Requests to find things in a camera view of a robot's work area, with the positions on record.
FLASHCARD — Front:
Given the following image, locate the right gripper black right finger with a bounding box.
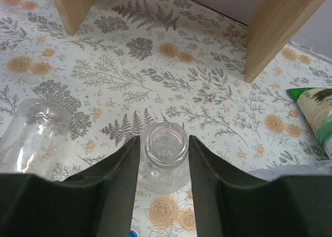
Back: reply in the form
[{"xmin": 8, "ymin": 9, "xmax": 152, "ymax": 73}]
[{"xmin": 189, "ymin": 135, "xmax": 331, "ymax": 236}]

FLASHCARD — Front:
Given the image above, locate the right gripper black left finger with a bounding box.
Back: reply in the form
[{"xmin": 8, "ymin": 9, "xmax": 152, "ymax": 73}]
[{"xmin": 1, "ymin": 136, "xmax": 140, "ymax": 236}]

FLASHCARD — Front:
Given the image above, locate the white blue bottle cap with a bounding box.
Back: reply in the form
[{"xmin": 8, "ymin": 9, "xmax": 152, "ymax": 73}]
[{"xmin": 129, "ymin": 229, "xmax": 139, "ymax": 237}]

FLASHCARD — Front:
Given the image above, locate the clear bottle with white cap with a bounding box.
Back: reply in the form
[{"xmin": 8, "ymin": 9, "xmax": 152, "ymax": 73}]
[{"xmin": 137, "ymin": 122, "xmax": 190, "ymax": 194}]

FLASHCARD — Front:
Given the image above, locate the clear bottle with silver cap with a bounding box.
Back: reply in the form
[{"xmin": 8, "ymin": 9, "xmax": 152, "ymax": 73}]
[{"xmin": 1, "ymin": 99, "xmax": 73, "ymax": 179}]

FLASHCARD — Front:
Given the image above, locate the green white chips bag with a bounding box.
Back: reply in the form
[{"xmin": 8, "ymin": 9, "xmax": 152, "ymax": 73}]
[{"xmin": 286, "ymin": 87, "xmax": 331, "ymax": 158}]

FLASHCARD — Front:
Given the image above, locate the floral patterned table mat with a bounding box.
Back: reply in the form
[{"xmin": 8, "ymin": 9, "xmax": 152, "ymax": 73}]
[{"xmin": 1, "ymin": 0, "xmax": 331, "ymax": 180}]

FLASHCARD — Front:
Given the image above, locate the wooden two-tier shelf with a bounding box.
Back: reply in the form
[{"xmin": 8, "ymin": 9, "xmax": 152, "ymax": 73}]
[{"xmin": 54, "ymin": 0, "xmax": 326, "ymax": 83}]

